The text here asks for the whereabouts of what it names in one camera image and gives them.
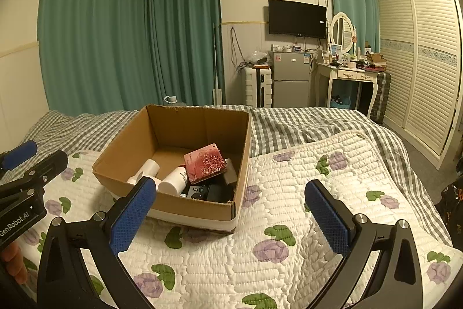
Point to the red rose-patterned wallet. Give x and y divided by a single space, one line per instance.
204 164

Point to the silver fridge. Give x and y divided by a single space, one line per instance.
290 81

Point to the oval vanity mirror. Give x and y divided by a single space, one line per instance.
341 33

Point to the black case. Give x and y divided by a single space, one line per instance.
220 193

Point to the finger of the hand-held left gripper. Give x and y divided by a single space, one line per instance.
52 162
20 151

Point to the black wall television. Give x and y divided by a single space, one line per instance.
296 18

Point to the white ribbed suitcase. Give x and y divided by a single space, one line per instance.
253 86

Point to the white vanity table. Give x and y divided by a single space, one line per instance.
343 74

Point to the white mop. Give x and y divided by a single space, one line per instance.
217 77

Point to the white louvered wardrobe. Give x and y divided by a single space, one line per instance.
423 59

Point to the small picture frame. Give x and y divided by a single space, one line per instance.
335 50

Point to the white floral quilt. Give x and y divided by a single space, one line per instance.
289 186

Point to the blue basket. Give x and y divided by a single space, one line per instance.
340 102

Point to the dark floral cloth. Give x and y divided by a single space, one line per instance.
452 207

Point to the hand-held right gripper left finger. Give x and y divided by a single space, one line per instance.
132 218

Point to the wide teal curtain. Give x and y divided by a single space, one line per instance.
97 23

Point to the small cardboard box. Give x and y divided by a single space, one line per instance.
375 60

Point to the white bottle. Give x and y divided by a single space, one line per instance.
152 167
173 180

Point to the person's left hand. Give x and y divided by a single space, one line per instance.
12 262

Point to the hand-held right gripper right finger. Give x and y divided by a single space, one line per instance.
327 218

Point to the clear plastic bag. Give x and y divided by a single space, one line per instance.
257 57

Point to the small grey box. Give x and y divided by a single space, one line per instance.
229 173

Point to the dark checkered suitcase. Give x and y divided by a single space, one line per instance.
381 95

